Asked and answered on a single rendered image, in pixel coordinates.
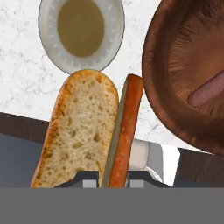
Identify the orange sausage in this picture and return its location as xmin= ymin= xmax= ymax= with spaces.
xmin=100 ymin=73 xmax=145 ymax=188

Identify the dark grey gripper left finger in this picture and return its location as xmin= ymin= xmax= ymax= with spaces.
xmin=53 ymin=170 xmax=100 ymax=188

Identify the toasted bread bun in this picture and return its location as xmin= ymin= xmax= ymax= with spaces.
xmin=30 ymin=69 xmax=120 ymax=188

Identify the brown wooden bowl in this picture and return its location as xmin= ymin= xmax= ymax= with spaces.
xmin=142 ymin=0 xmax=224 ymax=157

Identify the white and grey rounded object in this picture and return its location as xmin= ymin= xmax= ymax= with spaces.
xmin=129 ymin=139 xmax=181 ymax=187

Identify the pinkish brown sausage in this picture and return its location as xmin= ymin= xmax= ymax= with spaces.
xmin=187 ymin=71 xmax=224 ymax=109

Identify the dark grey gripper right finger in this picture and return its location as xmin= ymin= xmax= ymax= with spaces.
xmin=127 ymin=170 xmax=173 ymax=188

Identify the white plate with tan centre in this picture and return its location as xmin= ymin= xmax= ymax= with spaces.
xmin=38 ymin=0 xmax=126 ymax=74

